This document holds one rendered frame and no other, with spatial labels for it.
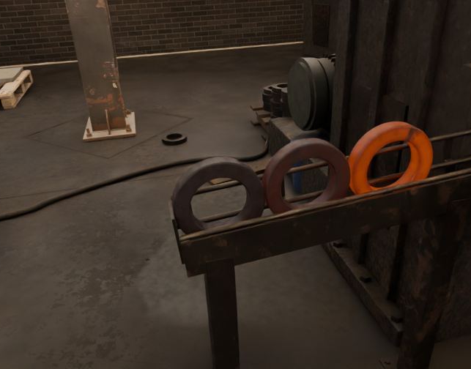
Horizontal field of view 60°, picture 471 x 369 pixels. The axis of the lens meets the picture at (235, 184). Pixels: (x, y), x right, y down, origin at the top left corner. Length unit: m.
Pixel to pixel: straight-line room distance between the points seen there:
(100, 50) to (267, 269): 2.14
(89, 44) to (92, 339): 2.23
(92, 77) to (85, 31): 0.32
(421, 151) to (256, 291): 0.90
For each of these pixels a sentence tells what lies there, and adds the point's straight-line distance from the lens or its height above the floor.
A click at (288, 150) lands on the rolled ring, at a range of 0.80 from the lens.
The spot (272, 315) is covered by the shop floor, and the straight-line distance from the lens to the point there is 1.52.
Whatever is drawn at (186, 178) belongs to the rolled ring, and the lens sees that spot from 0.77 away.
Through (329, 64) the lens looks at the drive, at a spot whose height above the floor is 0.65.
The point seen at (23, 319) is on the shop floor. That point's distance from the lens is 1.74.
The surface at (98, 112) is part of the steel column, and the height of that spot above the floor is 0.18.
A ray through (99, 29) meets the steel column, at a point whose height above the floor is 0.77.
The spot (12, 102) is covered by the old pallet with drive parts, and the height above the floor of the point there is 0.06.
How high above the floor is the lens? 1.08
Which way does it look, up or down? 27 degrees down
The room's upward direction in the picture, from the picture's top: 3 degrees counter-clockwise
